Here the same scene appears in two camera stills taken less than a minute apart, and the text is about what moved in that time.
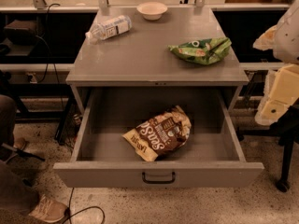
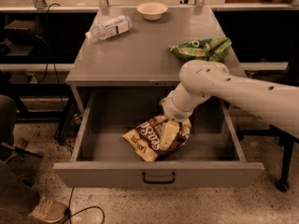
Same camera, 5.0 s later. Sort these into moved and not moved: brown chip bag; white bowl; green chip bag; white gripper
Moved: white gripper
Not moved: brown chip bag; green chip bag; white bowl
